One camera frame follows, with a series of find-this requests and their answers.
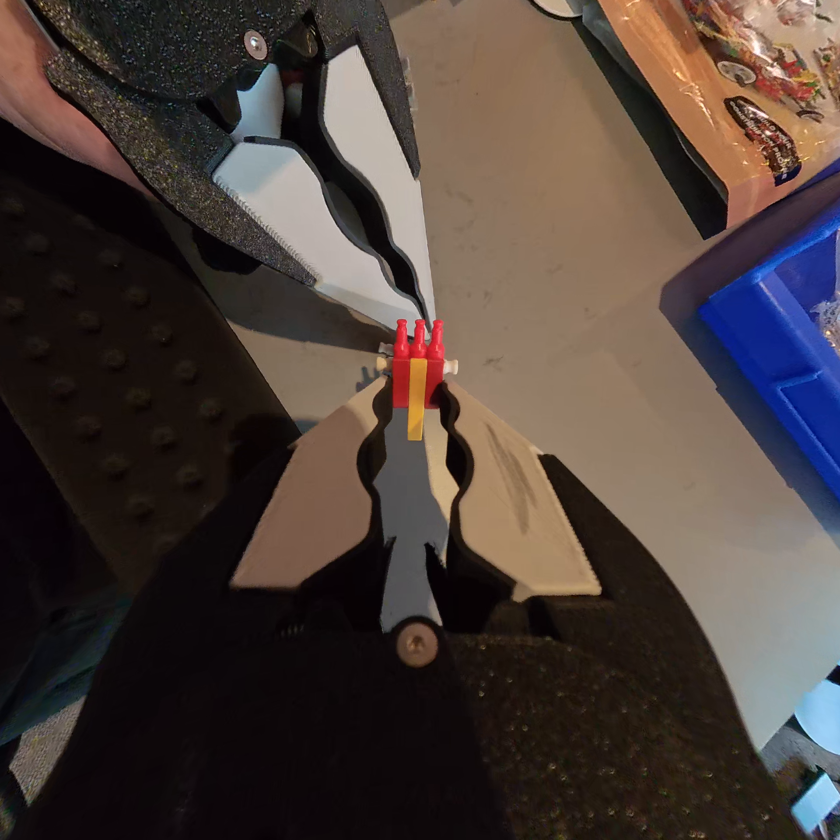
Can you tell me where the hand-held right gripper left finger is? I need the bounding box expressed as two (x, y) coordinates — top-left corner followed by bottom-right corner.
(230, 384), (395, 590)

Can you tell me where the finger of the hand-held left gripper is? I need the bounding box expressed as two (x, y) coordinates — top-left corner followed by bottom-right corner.
(317, 46), (437, 324)
(211, 138), (431, 332)

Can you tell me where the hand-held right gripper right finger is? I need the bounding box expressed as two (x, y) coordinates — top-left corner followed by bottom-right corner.
(436, 382), (602, 602)

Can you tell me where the grey red yellow toy assembly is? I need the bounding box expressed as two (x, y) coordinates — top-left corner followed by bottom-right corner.
(374, 318), (460, 442)

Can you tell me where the person's left hand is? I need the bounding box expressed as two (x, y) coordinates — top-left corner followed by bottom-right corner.
(0, 0), (132, 188)

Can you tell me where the blue plastic bin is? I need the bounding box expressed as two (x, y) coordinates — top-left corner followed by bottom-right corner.
(697, 213), (840, 503)

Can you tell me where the toy parts bag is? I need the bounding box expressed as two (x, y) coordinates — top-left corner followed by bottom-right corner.
(594, 0), (840, 240)

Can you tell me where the pale chair base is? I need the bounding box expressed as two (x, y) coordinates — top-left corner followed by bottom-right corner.
(789, 678), (840, 833)

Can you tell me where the clear plastic bag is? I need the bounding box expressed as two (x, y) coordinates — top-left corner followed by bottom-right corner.
(810, 289), (840, 358)

